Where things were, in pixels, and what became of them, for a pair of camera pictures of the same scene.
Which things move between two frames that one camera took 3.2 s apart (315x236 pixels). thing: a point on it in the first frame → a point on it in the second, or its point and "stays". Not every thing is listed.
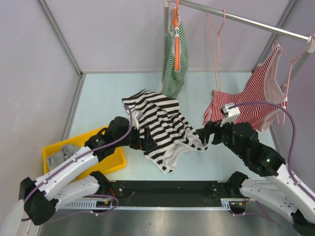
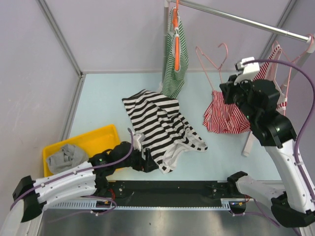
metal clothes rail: [245, 20] stays
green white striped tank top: [176, 59] stays
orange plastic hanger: [176, 39] stays
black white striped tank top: [162, 115] stays
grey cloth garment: [53, 160] stays
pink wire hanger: [218, 34] → [197, 49]
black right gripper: [204, 132] → [228, 88]
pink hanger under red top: [292, 62] stays
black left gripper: [144, 144] → [146, 165]
